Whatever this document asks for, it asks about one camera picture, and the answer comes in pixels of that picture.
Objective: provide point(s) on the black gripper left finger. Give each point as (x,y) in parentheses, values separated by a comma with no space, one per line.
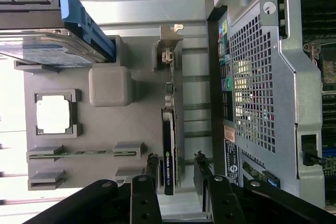
(105,205)

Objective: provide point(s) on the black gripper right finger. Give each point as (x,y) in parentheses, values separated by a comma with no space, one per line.
(225,205)

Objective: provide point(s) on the green RAM stick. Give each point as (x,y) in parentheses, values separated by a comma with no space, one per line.
(92,153)

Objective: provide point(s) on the grey printed parts rack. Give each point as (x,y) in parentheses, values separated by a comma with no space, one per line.
(105,129)

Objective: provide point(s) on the silver CPU chip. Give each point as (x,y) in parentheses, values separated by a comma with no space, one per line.
(52,113)

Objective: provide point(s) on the green Dell motherboard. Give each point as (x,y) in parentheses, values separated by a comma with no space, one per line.
(330,155)

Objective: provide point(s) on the black silver PC case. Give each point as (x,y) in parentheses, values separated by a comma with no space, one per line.
(288,51)

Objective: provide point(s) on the hard disk with blue caddy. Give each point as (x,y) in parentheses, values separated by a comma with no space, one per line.
(47,48)

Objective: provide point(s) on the CPU socket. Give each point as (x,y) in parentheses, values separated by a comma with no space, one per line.
(328,69)

